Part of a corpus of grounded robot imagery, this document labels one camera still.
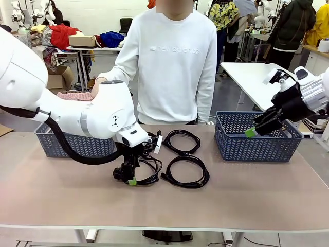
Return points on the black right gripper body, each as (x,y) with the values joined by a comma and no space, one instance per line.
(293,108)

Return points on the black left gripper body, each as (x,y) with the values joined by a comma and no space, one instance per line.
(131,157)

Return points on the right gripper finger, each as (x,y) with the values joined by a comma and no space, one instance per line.
(267,115)
(267,127)

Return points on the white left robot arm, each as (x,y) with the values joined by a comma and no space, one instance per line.
(64,115)

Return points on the person's left forearm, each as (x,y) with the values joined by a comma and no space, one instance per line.
(207,100)

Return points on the person's right forearm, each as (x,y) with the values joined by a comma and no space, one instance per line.
(113,69)

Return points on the person's right hand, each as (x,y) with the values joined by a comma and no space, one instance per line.
(96,87)

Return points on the blue-grey plastic lattice basket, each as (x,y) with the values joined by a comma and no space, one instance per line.
(252,150)
(84,146)

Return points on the white low rack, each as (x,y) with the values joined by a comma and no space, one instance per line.
(321,128)

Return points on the white background table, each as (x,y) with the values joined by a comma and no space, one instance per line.
(77,48)
(246,74)

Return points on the wood-top white cabinet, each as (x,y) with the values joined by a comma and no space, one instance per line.
(318,61)

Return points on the black round floor base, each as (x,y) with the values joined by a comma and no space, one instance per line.
(167,235)

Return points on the white roll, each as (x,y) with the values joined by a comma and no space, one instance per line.
(324,46)

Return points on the person in dark coat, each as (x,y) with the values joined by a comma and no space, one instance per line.
(290,25)

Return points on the red plaid cloth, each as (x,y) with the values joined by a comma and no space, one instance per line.
(74,96)

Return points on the person in yellow jacket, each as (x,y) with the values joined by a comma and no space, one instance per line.
(321,25)

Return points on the person in white sweatshirt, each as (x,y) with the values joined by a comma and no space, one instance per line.
(169,77)

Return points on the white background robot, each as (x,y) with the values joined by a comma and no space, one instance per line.
(259,15)
(16,6)
(48,14)

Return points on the open cardboard box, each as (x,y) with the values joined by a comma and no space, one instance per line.
(60,77)

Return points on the person in yellow patterned shirt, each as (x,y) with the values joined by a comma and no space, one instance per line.
(222,15)

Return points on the person in grey jacket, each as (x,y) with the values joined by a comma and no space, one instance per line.
(246,6)

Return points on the blue cloth pile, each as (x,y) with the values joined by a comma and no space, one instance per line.
(111,37)

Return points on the closed cardboard box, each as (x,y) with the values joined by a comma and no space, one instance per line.
(82,40)

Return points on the patterned hanging cloth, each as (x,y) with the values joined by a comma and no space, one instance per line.
(51,59)

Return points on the flat brown cardboard sheet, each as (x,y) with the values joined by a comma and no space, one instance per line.
(5,130)

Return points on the black chair back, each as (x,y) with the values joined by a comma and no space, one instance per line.
(126,25)

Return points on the red clothes pile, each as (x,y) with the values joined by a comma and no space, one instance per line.
(61,34)

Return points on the mixed clothes pile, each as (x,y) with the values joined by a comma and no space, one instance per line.
(38,34)

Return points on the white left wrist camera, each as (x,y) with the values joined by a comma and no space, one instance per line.
(159,145)

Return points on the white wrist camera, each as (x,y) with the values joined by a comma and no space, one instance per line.
(268,77)
(159,145)

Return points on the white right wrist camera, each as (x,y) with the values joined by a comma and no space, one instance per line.
(268,77)

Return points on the white table frame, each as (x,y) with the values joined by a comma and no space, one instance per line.
(91,235)

